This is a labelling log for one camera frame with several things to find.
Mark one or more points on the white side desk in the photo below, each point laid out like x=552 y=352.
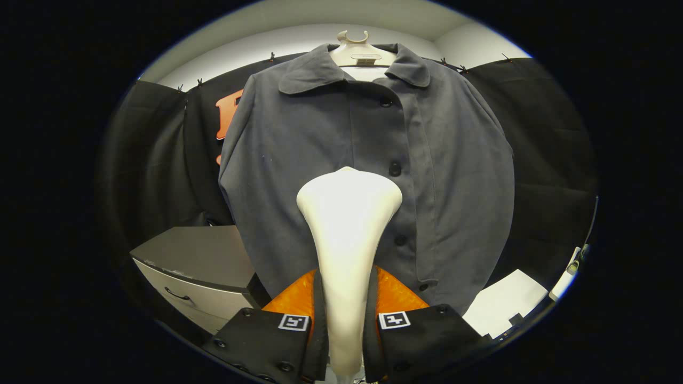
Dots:
x=565 y=280

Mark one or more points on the white cabinet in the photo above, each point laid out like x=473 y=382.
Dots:
x=504 y=298

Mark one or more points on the grey drawer cabinet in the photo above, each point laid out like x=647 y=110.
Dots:
x=197 y=250

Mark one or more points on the row of black clips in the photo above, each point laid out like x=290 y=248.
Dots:
x=272 y=56

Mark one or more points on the black monitor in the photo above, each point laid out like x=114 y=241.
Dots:
x=593 y=224

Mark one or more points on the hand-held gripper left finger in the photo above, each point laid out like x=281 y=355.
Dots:
x=320 y=320

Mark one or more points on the dark grey button shirt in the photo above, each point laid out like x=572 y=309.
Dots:
x=299 y=160

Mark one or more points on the black backdrop cloth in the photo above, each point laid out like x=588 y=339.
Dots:
x=544 y=160

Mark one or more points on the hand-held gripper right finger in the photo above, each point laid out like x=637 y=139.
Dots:
x=371 y=330

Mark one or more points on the white dress form mannequin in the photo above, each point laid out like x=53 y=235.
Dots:
x=360 y=50

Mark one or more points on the white garment steamer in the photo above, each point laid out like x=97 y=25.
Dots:
x=347 y=240

